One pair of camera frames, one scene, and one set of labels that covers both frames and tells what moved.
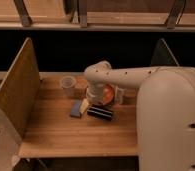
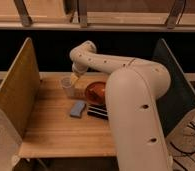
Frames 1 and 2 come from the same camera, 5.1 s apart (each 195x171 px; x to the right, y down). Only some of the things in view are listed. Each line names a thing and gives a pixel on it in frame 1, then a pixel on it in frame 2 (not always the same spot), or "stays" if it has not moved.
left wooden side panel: [19, 88] stays
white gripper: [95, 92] → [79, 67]
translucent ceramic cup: [68, 83] stays
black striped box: [100, 111] stays
